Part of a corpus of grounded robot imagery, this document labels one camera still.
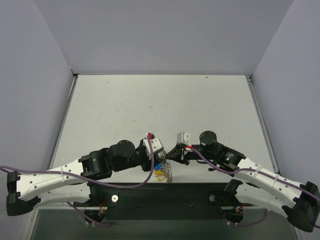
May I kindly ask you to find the aluminium frame rail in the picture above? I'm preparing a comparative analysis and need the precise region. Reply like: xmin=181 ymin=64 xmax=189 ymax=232
xmin=29 ymin=188 xmax=300 ymax=211

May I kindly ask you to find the metal ring disc with keyrings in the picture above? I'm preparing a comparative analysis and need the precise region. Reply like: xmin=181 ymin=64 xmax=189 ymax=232
xmin=158 ymin=150 xmax=173 ymax=183

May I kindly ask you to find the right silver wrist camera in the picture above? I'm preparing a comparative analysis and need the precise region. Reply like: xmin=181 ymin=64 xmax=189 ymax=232
xmin=176 ymin=132 xmax=192 ymax=146

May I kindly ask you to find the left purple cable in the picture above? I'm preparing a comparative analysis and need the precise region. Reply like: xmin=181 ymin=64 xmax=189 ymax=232
xmin=0 ymin=136 xmax=155 ymax=188

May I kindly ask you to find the blue key tag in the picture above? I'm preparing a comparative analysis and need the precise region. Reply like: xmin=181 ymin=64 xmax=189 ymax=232
xmin=154 ymin=163 xmax=163 ymax=171

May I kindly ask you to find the purple cable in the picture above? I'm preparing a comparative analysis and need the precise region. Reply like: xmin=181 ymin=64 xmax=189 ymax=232
xmin=0 ymin=136 xmax=155 ymax=188
xmin=192 ymin=147 xmax=320 ymax=202

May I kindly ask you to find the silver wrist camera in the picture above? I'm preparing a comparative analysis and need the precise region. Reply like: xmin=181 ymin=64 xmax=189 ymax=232
xmin=142 ymin=137 xmax=164 ymax=157
xmin=176 ymin=132 xmax=192 ymax=146

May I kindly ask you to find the yellow key tag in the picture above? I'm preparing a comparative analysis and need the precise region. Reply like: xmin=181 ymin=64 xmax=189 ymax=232
xmin=154 ymin=170 xmax=167 ymax=182

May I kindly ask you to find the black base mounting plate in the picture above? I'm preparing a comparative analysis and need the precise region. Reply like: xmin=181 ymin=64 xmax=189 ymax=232
xmin=74 ymin=182 xmax=242 ymax=221

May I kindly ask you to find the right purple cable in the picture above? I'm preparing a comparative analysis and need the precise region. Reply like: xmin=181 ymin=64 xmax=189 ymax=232
xmin=192 ymin=147 xmax=320 ymax=202

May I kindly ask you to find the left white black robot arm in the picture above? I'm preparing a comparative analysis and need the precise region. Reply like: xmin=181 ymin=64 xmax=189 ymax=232
xmin=0 ymin=137 xmax=166 ymax=216

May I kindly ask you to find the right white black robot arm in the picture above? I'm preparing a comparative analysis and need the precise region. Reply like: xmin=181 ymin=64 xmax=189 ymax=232
xmin=166 ymin=130 xmax=320 ymax=233

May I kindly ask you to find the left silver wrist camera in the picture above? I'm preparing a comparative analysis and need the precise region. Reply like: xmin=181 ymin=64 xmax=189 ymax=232
xmin=142 ymin=137 xmax=164 ymax=157

